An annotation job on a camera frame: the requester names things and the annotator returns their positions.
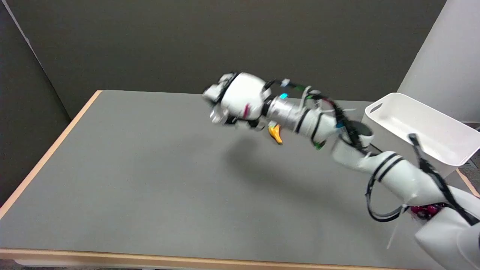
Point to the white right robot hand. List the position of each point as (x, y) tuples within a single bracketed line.
[(242, 98)]

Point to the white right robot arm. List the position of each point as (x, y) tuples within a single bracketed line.
[(393, 170)]

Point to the white plastic storage box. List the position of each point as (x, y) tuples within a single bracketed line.
[(431, 129)]

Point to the white partition panel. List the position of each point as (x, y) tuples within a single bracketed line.
[(444, 60)]

